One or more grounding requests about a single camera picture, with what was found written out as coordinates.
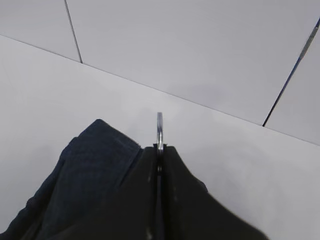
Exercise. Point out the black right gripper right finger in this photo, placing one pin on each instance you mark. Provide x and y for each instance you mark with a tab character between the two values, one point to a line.
190	212

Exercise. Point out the dark navy lunch bag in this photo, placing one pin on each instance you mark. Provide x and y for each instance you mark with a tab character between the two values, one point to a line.
90	169

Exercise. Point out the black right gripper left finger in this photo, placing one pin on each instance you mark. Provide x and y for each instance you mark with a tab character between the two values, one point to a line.
131	212

